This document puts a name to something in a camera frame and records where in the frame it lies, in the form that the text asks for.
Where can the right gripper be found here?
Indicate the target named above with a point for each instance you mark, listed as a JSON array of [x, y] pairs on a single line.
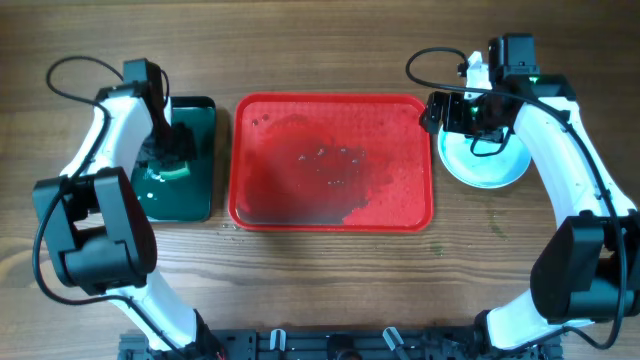
[[450, 119]]

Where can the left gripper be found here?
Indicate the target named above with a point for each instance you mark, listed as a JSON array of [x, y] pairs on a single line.
[[183, 150]]

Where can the green sponge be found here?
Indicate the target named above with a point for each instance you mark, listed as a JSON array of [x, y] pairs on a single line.
[[168, 171]]

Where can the light blue plate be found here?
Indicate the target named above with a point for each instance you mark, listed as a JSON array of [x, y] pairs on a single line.
[[483, 164]]

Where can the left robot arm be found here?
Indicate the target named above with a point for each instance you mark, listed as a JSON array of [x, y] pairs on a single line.
[[95, 231]]

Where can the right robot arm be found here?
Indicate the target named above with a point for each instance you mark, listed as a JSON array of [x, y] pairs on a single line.
[[589, 271]]

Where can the black tray with green water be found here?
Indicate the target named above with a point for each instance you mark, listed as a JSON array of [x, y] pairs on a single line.
[[188, 199]]

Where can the red plastic tray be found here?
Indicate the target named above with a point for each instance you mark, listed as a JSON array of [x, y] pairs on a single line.
[[325, 162]]

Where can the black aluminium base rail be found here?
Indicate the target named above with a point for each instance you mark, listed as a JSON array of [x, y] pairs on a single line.
[[432, 343]]

